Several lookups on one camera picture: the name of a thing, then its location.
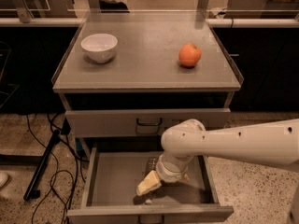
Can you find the grey drawer cabinet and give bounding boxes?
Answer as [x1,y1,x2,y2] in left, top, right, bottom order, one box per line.
[51,10,245,224]

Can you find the orange fruit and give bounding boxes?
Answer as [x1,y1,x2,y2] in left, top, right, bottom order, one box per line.
[178,43,202,67]

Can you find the black floor stand bar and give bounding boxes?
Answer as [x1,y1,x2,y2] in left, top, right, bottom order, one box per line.
[23,130,60,202]

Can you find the white ceramic bowl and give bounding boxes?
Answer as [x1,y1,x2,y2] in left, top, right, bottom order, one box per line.
[80,34,118,63]

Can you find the white rail counter edge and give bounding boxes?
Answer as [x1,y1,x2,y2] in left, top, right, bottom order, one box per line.
[0,18,299,28]

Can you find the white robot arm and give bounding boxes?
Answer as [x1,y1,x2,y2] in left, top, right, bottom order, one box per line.
[136,119,299,196]

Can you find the open middle drawer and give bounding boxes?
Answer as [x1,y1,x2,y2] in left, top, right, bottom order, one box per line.
[67,147,234,224]

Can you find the closed top drawer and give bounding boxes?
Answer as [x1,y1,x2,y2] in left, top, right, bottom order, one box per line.
[65,108,230,137]

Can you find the black floor cables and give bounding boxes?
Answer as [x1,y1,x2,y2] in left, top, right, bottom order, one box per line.
[25,112,90,224]

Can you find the grey metal post left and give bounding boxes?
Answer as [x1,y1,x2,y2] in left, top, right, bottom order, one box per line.
[12,0,33,23]

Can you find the clear plastic water bottle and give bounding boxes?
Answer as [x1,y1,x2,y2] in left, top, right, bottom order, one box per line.
[133,157,158,204]

